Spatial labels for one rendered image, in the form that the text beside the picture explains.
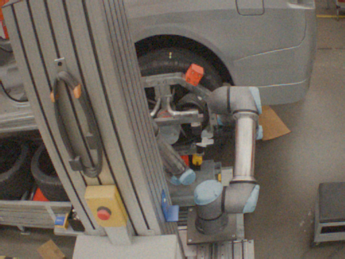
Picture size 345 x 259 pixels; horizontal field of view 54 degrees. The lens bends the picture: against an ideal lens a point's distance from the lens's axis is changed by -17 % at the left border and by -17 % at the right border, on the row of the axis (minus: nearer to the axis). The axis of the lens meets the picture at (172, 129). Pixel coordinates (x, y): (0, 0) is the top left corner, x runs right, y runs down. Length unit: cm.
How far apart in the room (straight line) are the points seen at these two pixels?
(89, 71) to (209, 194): 85
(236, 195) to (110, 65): 88
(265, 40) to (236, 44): 19
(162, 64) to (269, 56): 65
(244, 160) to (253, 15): 97
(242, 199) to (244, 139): 25
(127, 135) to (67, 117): 16
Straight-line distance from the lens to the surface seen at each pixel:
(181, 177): 182
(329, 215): 239
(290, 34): 233
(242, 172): 158
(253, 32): 229
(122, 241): 120
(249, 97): 165
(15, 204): 292
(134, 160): 100
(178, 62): 225
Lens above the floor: 216
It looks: 36 degrees down
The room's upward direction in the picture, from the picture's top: 12 degrees counter-clockwise
